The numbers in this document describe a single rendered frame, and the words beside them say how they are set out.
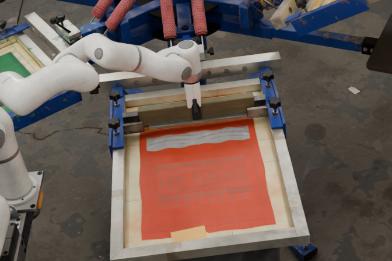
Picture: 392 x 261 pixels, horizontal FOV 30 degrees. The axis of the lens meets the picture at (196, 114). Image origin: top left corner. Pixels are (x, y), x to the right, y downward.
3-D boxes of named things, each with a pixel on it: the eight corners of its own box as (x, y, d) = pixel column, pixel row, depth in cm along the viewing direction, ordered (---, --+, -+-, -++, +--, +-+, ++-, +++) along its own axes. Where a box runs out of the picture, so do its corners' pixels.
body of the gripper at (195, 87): (179, 67, 251) (183, 92, 258) (180, 85, 243) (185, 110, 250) (200, 64, 250) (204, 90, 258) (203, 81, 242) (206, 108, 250)
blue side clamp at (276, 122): (286, 138, 252) (285, 123, 248) (272, 140, 252) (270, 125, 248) (273, 87, 275) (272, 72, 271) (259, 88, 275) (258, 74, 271)
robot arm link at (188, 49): (166, 64, 231) (148, 53, 237) (171, 90, 238) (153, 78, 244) (202, 42, 238) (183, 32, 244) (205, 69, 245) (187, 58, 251)
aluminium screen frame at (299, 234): (310, 243, 214) (310, 235, 211) (112, 268, 214) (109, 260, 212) (269, 84, 275) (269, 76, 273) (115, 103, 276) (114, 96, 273)
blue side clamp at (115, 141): (126, 159, 253) (123, 144, 248) (112, 161, 253) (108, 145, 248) (126, 105, 276) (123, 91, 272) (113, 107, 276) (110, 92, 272)
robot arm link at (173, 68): (118, 65, 229) (165, 71, 244) (142, 81, 220) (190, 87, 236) (126, 40, 226) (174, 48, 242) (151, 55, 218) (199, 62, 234)
